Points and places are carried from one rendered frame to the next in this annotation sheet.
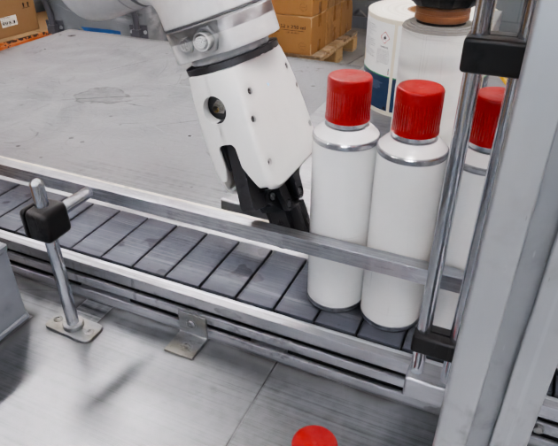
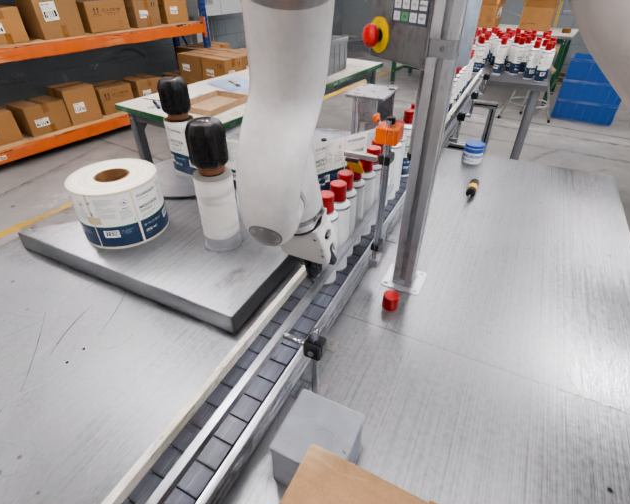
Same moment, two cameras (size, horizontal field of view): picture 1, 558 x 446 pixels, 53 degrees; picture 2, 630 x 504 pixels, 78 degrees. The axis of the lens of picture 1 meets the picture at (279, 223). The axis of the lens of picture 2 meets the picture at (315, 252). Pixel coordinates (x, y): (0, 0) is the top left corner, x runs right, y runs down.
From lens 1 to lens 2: 0.75 m
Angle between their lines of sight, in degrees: 70
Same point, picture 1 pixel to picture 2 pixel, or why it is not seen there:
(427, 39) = (226, 180)
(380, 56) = (124, 214)
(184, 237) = (272, 329)
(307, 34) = not seen: outside the picture
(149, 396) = (361, 354)
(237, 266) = not seen: hidden behind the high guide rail
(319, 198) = not seen: hidden behind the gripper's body
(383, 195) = (344, 222)
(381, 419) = (367, 287)
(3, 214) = (219, 440)
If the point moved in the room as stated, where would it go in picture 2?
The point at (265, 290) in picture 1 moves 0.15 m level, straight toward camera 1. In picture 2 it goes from (320, 298) to (394, 299)
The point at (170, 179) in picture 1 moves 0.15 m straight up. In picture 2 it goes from (147, 368) to (124, 309)
